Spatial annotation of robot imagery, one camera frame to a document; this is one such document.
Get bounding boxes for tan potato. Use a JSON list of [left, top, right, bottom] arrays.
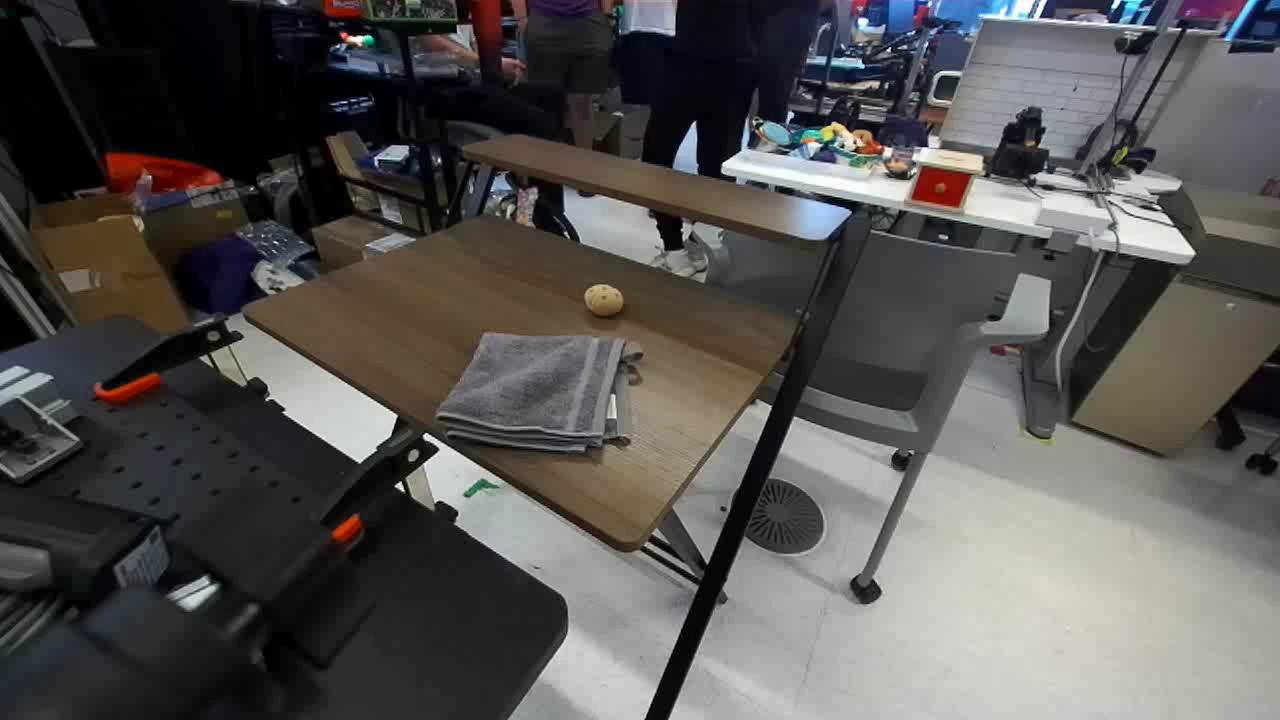
[[578, 282, 632, 322]]

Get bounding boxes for grey towel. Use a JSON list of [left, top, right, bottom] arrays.
[[427, 327, 646, 460]]

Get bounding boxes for black diagonal metal pole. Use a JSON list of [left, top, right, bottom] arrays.
[[645, 215, 874, 720]]

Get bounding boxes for round dark floor cover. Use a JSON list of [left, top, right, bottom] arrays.
[[739, 476, 827, 558]]

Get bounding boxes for grey office chair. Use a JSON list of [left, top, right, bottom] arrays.
[[710, 223, 1055, 610]]

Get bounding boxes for pile of colourful toys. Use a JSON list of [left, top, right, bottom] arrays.
[[748, 117, 890, 171]]

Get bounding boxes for person in black clothes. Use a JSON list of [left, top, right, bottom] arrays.
[[639, 0, 823, 257]]

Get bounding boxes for person in khaki shorts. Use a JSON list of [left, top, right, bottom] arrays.
[[521, 0, 625, 153]]

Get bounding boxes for small cardboard box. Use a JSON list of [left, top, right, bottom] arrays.
[[306, 214, 417, 272]]

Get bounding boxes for person white shirt black shorts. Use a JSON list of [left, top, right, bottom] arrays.
[[610, 0, 683, 114]]

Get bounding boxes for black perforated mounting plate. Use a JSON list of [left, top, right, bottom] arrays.
[[0, 318, 573, 720]]

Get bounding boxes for red box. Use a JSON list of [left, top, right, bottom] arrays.
[[907, 150, 987, 214]]

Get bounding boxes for white desk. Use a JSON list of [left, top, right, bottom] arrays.
[[721, 142, 1201, 445]]

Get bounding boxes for dark blue bag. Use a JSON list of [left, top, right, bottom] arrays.
[[176, 237, 273, 322]]

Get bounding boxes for black desktop device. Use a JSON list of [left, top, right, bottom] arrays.
[[987, 106, 1055, 185]]

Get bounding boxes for white perforated panel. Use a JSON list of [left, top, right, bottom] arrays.
[[936, 18, 1159, 165]]

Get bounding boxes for orange red bag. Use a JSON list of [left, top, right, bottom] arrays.
[[99, 150, 229, 196]]

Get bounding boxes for beige cabinet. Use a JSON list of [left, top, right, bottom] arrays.
[[1073, 185, 1280, 460]]

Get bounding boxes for black tripod stand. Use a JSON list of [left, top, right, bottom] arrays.
[[1077, 0, 1204, 175]]

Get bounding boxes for large cardboard box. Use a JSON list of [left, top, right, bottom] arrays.
[[27, 194, 190, 337]]

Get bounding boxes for black table leg frame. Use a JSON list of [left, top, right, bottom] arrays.
[[634, 503, 730, 596]]

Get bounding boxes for black clamp orange handle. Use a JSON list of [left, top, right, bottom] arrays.
[[215, 427, 445, 645], [92, 318, 247, 414]]

